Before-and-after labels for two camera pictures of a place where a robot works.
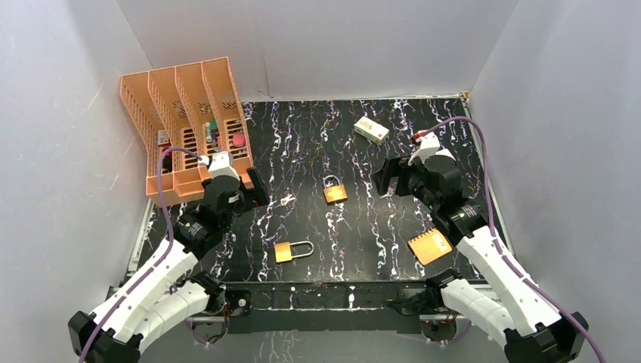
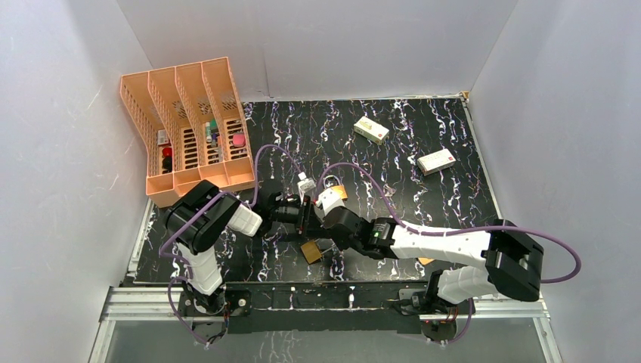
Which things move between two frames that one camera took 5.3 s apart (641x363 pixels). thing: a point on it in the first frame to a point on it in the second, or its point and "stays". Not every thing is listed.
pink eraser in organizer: [239, 139] stays
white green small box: [371, 131] stays
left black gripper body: [253, 192] to [305, 215]
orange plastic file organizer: [194, 106] stays
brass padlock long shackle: [286, 251] to [326, 239]
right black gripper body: [410, 180] to [346, 242]
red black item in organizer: [167, 161] stays
